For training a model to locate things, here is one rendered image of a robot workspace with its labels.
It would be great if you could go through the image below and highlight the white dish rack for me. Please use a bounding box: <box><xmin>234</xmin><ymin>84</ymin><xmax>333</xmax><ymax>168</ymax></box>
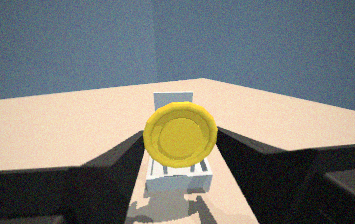
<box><xmin>146</xmin><ymin>91</ymin><xmax>213</xmax><ymax>191</ymax></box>

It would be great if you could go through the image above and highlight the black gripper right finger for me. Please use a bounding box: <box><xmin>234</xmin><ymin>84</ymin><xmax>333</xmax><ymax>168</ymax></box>
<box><xmin>216</xmin><ymin>126</ymin><xmax>355</xmax><ymax>224</ymax></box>

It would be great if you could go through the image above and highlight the yellow round plate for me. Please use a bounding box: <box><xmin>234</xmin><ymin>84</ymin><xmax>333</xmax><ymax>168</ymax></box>
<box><xmin>143</xmin><ymin>102</ymin><xmax>218</xmax><ymax>168</ymax></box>

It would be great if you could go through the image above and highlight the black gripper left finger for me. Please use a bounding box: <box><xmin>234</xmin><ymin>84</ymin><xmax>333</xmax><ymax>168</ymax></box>
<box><xmin>0</xmin><ymin>130</ymin><xmax>145</xmax><ymax>224</ymax></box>

